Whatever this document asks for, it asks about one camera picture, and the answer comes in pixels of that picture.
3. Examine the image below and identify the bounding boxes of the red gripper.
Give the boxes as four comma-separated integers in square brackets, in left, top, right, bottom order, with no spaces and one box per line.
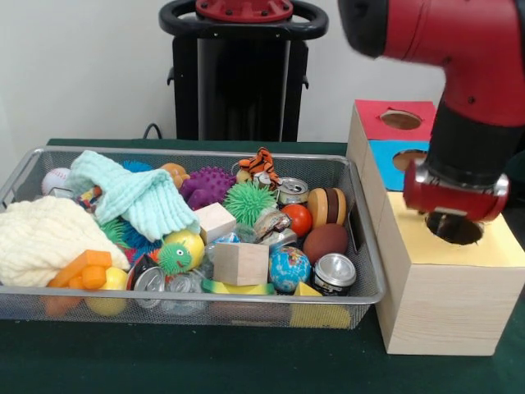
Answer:
[403,158,510,238]

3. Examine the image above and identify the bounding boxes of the mint green cloth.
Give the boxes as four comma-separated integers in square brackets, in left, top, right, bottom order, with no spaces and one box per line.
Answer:
[65,149,202,242]

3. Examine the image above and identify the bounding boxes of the wooden box with three holes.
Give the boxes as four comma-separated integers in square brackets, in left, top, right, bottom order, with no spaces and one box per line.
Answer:
[345,98,525,356]

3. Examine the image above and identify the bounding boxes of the shallow clear mesh bin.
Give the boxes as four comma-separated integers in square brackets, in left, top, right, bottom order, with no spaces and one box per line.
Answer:
[0,146,387,329]

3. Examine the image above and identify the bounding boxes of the toy hamburger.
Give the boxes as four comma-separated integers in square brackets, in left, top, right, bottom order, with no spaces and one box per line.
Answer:
[307,187,348,227]

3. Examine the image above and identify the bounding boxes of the orange ball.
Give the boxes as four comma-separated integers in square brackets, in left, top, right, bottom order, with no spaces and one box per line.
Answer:
[281,204,314,238]

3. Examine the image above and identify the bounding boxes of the plush tiger toy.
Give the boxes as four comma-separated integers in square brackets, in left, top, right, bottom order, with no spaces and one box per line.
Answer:
[238,147,284,192]

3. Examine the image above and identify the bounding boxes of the green spiky ball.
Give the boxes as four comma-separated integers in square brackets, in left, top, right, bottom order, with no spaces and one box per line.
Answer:
[223,181,278,226]

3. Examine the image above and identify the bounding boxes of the plain wooden cube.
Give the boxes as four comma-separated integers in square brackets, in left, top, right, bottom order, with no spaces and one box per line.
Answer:
[194,202,238,246]
[212,241,271,287]

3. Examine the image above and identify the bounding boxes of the purple spiky toy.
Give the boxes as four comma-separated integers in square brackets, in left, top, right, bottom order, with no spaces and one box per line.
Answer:
[179,166,238,210]

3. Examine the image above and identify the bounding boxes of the large dark green tablecloth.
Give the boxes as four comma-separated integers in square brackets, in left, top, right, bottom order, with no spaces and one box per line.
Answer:
[0,138,525,394]

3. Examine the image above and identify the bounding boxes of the white baseball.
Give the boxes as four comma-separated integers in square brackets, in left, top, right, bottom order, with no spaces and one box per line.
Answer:
[41,167,73,196]

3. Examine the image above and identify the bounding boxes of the cream knitted cloth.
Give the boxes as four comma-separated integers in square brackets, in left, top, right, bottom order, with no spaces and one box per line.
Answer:
[0,195,131,288]

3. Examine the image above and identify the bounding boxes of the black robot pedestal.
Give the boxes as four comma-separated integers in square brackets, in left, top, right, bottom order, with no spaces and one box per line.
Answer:
[158,0,329,143]

